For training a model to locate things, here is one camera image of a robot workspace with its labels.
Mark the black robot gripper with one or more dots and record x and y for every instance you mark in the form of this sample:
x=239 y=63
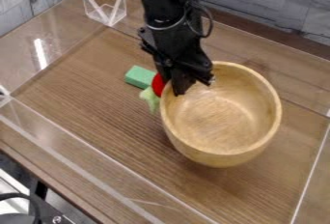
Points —
x=172 y=40

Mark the red plush strawberry fruit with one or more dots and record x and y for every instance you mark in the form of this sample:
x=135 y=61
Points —
x=151 y=94

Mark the light wooden bowl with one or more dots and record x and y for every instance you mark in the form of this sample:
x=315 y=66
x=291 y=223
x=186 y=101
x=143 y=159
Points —
x=222 y=124

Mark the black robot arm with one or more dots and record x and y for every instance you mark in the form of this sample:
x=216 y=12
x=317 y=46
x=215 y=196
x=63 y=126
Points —
x=172 y=8

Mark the green rectangular foam block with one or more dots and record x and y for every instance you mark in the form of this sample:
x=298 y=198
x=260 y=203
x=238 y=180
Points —
x=139 y=77

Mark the clear acrylic corner bracket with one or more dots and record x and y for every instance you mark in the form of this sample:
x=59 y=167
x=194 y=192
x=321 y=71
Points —
x=105 y=14

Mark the clear acrylic enclosure wall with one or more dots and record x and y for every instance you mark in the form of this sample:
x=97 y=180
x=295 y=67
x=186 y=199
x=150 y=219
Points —
x=75 y=125

